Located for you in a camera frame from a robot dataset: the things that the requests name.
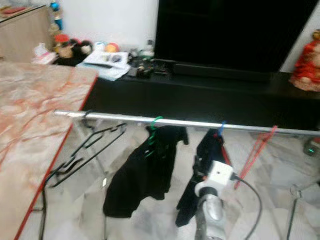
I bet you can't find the navy jacket with red stripe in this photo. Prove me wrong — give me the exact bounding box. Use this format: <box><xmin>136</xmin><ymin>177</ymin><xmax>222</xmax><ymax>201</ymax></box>
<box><xmin>175</xmin><ymin>129</ymin><xmax>233</xmax><ymax>228</ymax></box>

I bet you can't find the blue plastic hanger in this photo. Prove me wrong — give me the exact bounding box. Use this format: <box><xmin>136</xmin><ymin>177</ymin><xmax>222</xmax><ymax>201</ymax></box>
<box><xmin>216</xmin><ymin>121</ymin><xmax>227</xmax><ymax>137</ymax></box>

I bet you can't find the green plastic hanger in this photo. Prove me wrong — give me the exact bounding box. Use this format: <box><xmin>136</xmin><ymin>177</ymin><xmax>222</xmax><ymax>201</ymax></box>
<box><xmin>147</xmin><ymin>116</ymin><xmax>165</xmax><ymax>151</ymax></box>

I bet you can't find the red plastic hanger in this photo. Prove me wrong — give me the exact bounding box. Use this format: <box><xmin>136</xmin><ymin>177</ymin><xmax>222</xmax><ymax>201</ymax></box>
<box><xmin>233</xmin><ymin>125</ymin><xmax>279</xmax><ymax>191</ymax></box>

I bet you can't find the silver metal clothes rack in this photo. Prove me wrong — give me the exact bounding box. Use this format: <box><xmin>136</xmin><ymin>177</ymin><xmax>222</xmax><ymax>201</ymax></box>
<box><xmin>53</xmin><ymin>109</ymin><xmax>320</xmax><ymax>240</ymax></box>

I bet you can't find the black shirt with green print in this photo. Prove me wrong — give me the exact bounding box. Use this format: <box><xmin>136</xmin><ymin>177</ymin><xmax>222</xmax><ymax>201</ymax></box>
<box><xmin>102</xmin><ymin>125</ymin><xmax>190</xmax><ymax>219</ymax></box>

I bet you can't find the black TV console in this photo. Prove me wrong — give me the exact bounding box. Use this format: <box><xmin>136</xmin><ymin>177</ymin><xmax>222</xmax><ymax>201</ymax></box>
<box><xmin>82</xmin><ymin>60</ymin><xmax>320</xmax><ymax>131</ymax></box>

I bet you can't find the black soundbar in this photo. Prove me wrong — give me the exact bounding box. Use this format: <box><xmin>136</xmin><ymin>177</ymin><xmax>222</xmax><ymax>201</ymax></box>
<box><xmin>172</xmin><ymin>61</ymin><xmax>272</xmax><ymax>83</ymax></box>

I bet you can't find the power strip with green light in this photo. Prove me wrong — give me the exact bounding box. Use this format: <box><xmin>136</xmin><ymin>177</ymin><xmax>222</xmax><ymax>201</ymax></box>
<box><xmin>302</xmin><ymin>135</ymin><xmax>320</xmax><ymax>157</ymax></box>

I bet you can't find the black electronic device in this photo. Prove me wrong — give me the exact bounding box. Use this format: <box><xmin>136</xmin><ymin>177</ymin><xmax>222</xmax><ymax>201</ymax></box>
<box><xmin>127</xmin><ymin>54</ymin><xmax>173</xmax><ymax>80</ymax></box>

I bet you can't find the clear plastic bottle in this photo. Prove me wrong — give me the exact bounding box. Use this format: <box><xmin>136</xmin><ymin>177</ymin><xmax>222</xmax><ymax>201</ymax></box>
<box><xmin>142</xmin><ymin>39</ymin><xmax>155</xmax><ymax>58</ymax></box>

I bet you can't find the large black television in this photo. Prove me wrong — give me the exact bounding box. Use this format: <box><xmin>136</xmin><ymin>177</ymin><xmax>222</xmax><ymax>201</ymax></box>
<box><xmin>152</xmin><ymin>0</ymin><xmax>320</xmax><ymax>75</ymax></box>

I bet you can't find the pink marble red-edged table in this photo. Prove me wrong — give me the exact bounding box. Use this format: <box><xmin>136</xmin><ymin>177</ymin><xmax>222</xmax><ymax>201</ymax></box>
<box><xmin>0</xmin><ymin>61</ymin><xmax>98</xmax><ymax>240</ymax></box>

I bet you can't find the white paper stack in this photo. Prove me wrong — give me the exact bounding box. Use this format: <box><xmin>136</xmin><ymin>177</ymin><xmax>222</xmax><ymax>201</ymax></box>
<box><xmin>82</xmin><ymin>50</ymin><xmax>131</xmax><ymax>82</ymax></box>

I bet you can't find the red laughing Buddha statue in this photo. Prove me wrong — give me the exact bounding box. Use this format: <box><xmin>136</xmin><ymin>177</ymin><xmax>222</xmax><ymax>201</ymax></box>
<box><xmin>289</xmin><ymin>29</ymin><xmax>320</xmax><ymax>92</ymax></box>

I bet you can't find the small orange ball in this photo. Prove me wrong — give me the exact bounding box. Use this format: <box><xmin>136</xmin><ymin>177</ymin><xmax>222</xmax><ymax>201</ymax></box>
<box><xmin>105</xmin><ymin>42</ymin><xmax>121</xmax><ymax>53</ymax></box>

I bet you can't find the small white ball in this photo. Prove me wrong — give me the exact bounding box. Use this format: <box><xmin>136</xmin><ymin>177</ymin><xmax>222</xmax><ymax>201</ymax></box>
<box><xmin>93</xmin><ymin>41</ymin><xmax>107</xmax><ymax>52</ymax></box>

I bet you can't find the black plush toy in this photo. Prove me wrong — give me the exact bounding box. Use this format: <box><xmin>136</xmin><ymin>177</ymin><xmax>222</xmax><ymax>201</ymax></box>
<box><xmin>55</xmin><ymin>39</ymin><xmax>93</xmax><ymax>67</ymax></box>

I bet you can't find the light wooden cabinet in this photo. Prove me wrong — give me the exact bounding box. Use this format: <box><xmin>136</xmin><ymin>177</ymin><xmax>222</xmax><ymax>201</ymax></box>
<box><xmin>0</xmin><ymin>5</ymin><xmax>53</xmax><ymax>63</ymax></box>

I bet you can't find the white tissue pack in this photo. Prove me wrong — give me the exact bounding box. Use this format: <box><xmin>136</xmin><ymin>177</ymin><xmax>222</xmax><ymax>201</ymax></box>
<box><xmin>32</xmin><ymin>42</ymin><xmax>58</xmax><ymax>66</ymax></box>

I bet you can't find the red-lidded jar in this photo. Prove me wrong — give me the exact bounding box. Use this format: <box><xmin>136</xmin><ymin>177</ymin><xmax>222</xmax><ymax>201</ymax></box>
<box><xmin>54</xmin><ymin>33</ymin><xmax>72</xmax><ymax>61</ymax></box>

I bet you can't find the flat red box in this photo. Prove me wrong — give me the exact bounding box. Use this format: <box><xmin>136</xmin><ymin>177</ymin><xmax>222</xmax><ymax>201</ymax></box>
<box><xmin>1</xmin><ymin>5</ymin><xmax>27</xmax><ymax>15</ymax></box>

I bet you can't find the blue ornament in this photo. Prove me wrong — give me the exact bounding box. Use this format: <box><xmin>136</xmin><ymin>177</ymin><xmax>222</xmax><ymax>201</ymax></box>
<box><xmin>49</xmin><ymin>0</ymin><xmax>64</xmax><ymax>31</ymax></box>

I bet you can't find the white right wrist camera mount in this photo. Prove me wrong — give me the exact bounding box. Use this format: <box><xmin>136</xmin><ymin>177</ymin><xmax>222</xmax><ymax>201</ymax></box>
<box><xmin>195</xmin><ymin>160</ymin><xmax>235</xmax><ymax>197</ymax></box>

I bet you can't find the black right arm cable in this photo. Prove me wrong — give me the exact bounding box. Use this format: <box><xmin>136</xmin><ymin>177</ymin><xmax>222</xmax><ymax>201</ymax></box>
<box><xmin>231</xmin><ymin>174</ymin><xmax>264</xmax><ymax>240</ymax></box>

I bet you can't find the black wire hanger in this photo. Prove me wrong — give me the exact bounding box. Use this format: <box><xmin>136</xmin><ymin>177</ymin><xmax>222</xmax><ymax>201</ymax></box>
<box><xmin>44</xmin><ymin>111</ymin><xmax>128</xmax><ymax>190</ymax></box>

